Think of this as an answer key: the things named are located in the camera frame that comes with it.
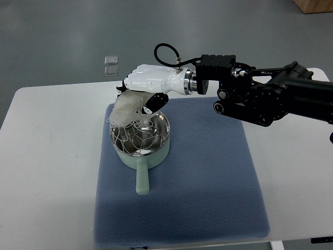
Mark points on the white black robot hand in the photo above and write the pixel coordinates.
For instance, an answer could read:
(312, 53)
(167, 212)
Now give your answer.
(159, 81)

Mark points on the white vermicelli bundle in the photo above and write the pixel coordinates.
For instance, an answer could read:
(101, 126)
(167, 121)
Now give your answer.
(127, 114)

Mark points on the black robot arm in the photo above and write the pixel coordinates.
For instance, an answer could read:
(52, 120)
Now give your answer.
(262, 96)

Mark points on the mint green steel pot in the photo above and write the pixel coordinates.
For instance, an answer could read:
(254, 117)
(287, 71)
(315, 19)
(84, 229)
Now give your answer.
(142, 145)

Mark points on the upper clear floor plate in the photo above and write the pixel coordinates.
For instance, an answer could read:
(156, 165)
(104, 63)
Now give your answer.
(111, 60)

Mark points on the blue textured mat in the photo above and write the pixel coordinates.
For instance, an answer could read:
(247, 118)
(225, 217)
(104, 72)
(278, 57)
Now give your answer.
(206, 188)

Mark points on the brown cardboard box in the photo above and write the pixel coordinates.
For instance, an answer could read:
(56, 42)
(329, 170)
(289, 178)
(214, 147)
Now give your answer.
(314, 6)

